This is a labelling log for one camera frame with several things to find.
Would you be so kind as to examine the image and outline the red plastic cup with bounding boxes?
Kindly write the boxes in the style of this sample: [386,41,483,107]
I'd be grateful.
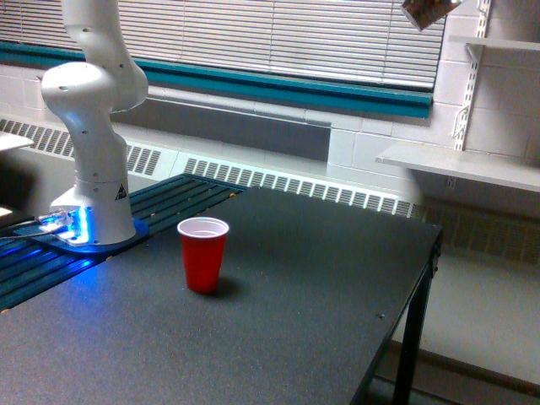
[176,217,230,294]

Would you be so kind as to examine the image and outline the lower white wall shelf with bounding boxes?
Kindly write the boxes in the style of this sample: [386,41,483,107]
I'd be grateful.
[375,143,539,192]

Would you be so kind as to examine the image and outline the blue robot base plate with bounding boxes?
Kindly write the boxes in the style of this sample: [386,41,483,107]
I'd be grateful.
[14,219,149,257]

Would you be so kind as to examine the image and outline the black cable at base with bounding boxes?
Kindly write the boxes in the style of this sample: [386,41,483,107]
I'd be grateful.
[0,214,43,241]

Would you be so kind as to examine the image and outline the white wall shelf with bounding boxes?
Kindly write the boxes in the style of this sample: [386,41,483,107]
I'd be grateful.
[449,35,540,51]
[375,143,539,192]

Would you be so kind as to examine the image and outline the teal window sill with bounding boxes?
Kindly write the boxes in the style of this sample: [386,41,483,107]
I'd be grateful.
[1,40,433,119]

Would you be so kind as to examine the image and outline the white window blinds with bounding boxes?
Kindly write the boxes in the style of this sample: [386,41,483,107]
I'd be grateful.
[0,0,448,90]

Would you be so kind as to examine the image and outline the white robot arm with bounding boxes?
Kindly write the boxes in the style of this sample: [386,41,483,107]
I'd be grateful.
[41,1,149,246]

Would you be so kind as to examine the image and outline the upper white wall shelf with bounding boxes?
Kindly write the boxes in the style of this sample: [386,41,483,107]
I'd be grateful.
[449,35,540,51]

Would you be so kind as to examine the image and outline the blue slatted mounting rail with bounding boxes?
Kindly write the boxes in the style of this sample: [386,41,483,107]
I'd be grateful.
[1,175,246,311]

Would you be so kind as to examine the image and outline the white baseboard radiator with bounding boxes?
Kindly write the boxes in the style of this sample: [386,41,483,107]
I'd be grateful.
[1,116,427,219]

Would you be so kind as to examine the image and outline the white object at left edge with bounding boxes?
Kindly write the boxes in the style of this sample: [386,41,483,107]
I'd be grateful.
[0,132,34,152]

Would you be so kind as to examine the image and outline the black table leg frame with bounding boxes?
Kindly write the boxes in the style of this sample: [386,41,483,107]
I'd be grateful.
[350,224,443,404]

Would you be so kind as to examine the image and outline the clear plastic cup with contents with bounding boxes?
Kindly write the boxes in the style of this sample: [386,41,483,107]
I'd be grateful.
[401,0,462,31]

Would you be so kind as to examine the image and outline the white shelf bracket rail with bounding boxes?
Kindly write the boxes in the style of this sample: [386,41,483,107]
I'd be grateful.
[452,0,492,152]

